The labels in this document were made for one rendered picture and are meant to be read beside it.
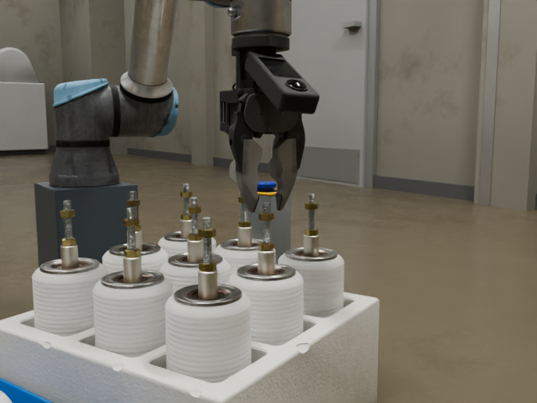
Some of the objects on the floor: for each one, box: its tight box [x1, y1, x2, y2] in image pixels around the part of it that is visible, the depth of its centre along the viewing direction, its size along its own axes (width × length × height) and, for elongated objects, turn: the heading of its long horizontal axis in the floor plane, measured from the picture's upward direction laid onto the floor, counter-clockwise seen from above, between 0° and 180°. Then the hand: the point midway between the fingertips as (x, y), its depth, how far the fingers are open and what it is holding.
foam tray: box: [0, 292, 380, 403], centre depth 84 cm, size 39×39×18 cm
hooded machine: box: [0, 47, 48, 156], centre depth 721 cm, size 71×58×127 cm
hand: (268, 201), depth 74 cm, fingers open, 3 cm apart
